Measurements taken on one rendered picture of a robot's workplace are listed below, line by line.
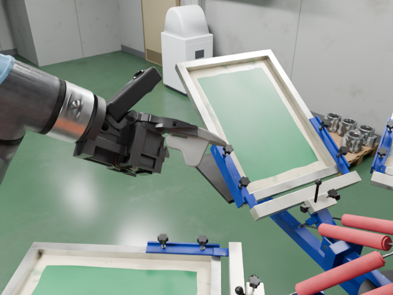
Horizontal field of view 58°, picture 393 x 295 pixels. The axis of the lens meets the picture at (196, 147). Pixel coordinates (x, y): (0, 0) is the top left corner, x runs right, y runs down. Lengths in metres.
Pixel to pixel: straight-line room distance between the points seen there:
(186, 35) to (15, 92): 4.99
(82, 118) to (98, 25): 7.58
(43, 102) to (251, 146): 1.34
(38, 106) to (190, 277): 1.13
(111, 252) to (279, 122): 1.00
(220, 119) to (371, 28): 3.01
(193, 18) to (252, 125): 3.87
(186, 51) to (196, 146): 4.85
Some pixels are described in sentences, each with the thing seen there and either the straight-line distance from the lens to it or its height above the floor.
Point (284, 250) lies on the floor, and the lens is 2.97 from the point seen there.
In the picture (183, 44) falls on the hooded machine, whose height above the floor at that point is 0.81.
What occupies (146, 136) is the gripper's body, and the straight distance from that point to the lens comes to 0.52.
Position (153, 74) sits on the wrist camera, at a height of 1.91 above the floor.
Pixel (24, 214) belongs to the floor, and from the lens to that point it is 3.54.
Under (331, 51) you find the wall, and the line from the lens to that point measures 4.74.
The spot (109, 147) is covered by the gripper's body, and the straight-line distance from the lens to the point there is 0.50.
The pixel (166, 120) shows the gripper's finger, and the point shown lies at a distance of 0.51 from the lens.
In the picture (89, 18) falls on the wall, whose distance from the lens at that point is 7.93.
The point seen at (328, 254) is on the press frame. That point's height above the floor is 1.03.
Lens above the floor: 2.09
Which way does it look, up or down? 30 degrees down
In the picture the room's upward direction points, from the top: straight up
